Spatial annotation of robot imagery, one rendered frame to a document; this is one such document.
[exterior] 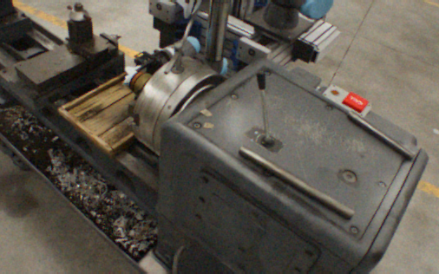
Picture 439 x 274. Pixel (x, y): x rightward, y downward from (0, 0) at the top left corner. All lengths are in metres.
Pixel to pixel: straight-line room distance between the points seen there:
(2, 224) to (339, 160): 1.88
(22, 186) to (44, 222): 0.30
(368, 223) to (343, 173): 0.14
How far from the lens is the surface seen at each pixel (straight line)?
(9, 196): 2.45
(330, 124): 1.02
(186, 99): 1.08
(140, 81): 1.26
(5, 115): 2.10
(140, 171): 1.31
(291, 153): 0.90
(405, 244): 2.60
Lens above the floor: 1.88
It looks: 44 degrees down
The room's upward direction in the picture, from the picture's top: 10 degrees clockwise
